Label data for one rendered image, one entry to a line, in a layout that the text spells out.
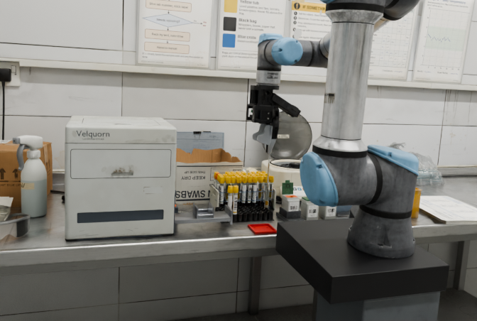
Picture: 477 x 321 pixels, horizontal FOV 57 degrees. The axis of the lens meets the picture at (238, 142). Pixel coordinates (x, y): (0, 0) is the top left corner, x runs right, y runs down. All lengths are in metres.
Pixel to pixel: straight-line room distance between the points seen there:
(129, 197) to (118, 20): 0.83
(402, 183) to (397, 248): 0.14
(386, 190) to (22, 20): 1.38
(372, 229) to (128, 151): 0.63
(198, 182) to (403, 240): 0.74
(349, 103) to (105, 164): 0.63
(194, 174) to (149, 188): 0.35
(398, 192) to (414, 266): 0.16
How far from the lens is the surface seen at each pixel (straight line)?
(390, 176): 1.00
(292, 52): 1.24
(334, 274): 0.94
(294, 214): 1.41
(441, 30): 2.39
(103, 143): 1.17
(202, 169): 1.52
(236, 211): 1.38
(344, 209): 1.55
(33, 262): 1.22
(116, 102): 1.80
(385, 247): 1.05
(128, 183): 1.19
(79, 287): 2.00
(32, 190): 1.42
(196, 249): 1.24
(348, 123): 0.93
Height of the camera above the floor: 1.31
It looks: 8 degrees down
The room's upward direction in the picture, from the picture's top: 3 degrees clockwise
